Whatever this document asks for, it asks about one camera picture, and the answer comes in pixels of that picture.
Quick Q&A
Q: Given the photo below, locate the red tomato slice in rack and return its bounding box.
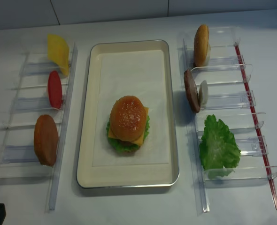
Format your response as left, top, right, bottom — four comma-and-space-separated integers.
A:
47, 70, 62, 109

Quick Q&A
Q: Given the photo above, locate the green lettuce leaf in rack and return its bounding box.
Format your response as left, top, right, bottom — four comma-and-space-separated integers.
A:
199, 115, 241, 179

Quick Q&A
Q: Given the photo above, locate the cream rectangular metal tray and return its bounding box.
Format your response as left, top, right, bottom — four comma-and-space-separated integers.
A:
77, 40, 179, 188

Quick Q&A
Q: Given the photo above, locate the tan bun half right rack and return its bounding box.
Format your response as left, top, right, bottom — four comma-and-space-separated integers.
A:
193, 24, 211, 67

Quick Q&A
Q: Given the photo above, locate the green lettuce under burger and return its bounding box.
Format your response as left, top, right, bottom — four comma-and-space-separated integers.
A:
106, 116, 150, 150

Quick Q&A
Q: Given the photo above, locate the clear acrylic left rack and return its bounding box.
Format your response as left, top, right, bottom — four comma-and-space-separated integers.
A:
0, 40, 78, 211

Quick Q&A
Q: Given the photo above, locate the orange cheese slice on burger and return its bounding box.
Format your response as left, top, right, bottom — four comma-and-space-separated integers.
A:
109, 106, 148, 146

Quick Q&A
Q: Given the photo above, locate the brown meat patty in rack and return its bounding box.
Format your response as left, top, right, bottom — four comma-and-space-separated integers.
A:
184, 69, 200, 113

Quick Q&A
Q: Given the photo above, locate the clear acrylic right rack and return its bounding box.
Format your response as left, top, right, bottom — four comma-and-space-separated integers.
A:
179, 27, 277, 212

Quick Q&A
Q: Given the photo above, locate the sesame top bun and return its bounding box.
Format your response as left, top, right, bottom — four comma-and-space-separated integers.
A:
109, 96, 147, 142

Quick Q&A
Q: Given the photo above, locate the white paper tray liner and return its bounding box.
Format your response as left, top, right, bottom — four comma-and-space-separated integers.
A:
93, 50, 169, 166

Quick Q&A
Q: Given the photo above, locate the brown bun half left rack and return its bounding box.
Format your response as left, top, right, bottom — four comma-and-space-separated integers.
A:
34, 114, 59, 166

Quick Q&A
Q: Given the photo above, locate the clear acrylic rack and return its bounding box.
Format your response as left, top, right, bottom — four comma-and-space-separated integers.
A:
0, 40, 78, 211
179, 27, 277, 212

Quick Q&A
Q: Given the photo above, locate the yellow cheese slice in rack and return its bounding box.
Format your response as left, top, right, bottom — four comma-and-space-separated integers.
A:
47, 34, 69, 77

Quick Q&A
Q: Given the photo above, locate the brown patty in burger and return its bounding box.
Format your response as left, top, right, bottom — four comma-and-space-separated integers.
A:
118, 140, 132, 146

